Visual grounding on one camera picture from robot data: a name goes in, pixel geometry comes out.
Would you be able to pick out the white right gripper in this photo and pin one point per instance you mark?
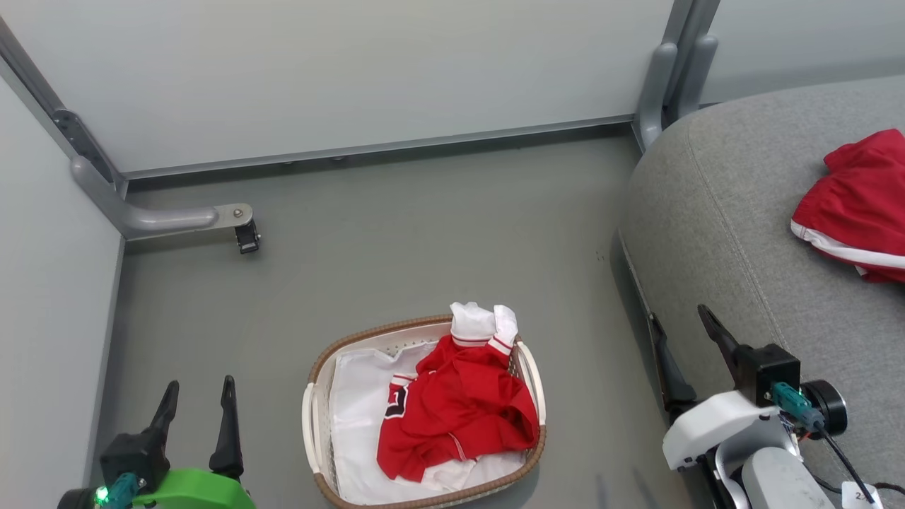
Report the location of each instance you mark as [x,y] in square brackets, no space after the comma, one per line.
[707,428]

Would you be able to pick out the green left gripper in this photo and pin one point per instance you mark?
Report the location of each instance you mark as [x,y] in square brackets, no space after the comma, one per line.
[198,491]

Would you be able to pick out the white basket with brown rim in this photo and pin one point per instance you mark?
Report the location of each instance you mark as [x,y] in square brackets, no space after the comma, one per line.
[308,424]

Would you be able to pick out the grey fabric sofa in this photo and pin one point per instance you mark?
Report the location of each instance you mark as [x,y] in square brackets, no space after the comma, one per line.
[721,212]

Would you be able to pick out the red and white jersey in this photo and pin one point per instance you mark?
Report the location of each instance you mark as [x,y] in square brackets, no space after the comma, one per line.
[357,410]

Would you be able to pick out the white paper tag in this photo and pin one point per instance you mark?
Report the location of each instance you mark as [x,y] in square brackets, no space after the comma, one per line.
[861,496]

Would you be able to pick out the black caster wheel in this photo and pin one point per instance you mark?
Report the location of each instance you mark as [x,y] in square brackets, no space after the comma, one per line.
[247,239]

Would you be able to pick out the red shorts with white stripe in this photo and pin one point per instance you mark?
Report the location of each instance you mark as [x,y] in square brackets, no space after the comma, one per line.
[862,198]

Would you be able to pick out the grey metal partition foot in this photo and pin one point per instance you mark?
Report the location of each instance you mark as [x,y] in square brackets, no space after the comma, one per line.
[155,219]

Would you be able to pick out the white garment with red trim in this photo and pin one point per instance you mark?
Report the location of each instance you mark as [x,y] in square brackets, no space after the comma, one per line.
[470,322]

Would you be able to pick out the red sports jersey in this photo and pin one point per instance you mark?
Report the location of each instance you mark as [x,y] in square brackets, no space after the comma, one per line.
[459,410]

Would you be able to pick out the grey metal partition post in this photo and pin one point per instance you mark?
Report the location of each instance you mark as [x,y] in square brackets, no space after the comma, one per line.
[694,74]
[654,92]

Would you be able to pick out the grey partition corner post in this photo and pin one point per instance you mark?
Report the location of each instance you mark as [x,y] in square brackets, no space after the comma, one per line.
[42,92]

